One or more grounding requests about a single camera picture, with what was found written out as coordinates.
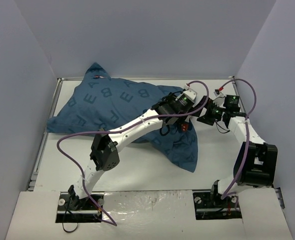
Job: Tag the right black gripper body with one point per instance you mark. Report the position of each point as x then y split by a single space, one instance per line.
207 116

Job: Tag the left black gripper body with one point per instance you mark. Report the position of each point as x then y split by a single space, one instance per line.
196 110

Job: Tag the blue cartoon letter pillowcase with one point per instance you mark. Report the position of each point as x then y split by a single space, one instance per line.
103 102

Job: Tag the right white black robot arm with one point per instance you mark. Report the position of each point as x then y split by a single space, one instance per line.
255 164

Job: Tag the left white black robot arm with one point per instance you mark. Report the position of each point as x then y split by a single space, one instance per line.
105 148

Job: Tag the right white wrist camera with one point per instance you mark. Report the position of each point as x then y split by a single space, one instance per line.
218 93

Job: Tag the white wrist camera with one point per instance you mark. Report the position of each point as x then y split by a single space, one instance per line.
190 93
218 93

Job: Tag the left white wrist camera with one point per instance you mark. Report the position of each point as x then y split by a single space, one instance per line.
190 93

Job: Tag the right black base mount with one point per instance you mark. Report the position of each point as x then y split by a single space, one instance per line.
207 207

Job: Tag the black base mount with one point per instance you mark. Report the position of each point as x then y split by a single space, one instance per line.
207 207
66 212

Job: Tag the right aluminium table rail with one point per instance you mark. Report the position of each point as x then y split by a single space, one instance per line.
256 162

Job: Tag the aluminium table rail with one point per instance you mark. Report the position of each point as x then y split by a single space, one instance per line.
256 162
34 174

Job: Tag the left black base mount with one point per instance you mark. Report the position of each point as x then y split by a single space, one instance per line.
66 212

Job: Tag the left aluminium table rail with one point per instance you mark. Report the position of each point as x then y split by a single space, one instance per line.
34 174

